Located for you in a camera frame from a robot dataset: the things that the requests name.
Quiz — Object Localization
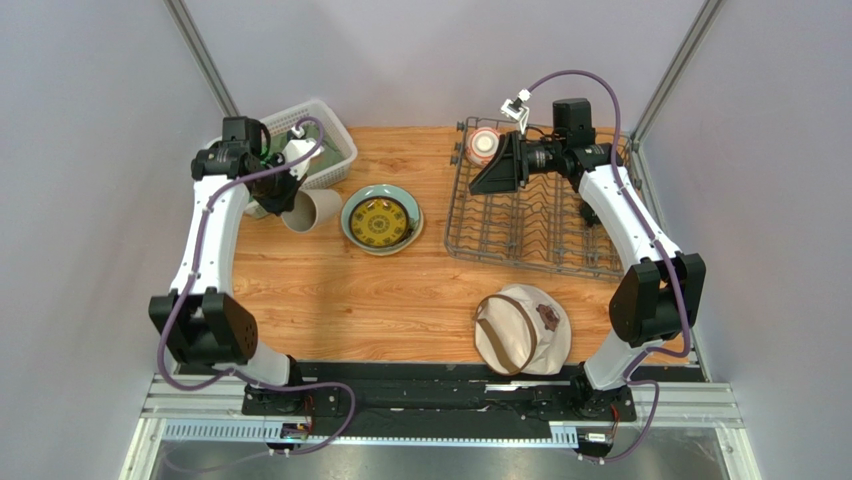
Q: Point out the red white ceramic bowl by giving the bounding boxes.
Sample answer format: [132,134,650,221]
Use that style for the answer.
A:
[464,127,500,167]

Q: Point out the beige ceramic cup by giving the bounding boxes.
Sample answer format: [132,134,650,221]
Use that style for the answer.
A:
[280,189,343,234]

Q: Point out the light green flower plate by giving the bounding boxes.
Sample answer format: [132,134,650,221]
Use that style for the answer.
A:
[340,184,421,221]

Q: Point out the yellow patterned black-rim plate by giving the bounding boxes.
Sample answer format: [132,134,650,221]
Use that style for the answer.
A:
[348,196,412,249]

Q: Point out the dark green mug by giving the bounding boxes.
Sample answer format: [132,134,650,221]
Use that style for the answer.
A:
[578,201,602,228]

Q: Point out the cream bird plate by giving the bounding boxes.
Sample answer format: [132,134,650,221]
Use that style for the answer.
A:
[340,210,426,257]

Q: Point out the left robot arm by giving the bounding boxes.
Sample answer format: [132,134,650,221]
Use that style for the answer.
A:
[148,116,322,391]

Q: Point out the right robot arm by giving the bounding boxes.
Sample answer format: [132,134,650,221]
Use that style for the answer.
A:
[469,98,706,418]

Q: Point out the white plastic basket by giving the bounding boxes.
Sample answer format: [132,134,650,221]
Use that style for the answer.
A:
[191,100,357,215]

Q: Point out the cream bucket hat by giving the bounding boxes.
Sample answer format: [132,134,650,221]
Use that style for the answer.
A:
[472,284,572,377]

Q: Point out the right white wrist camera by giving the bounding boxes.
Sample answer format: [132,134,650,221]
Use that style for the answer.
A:
[500,89,531,134]

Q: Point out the grey wire dish rack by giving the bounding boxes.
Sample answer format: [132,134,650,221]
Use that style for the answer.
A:
[444,116,623,282]

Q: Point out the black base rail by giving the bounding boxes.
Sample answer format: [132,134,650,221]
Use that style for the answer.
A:
[179,359,707,441]

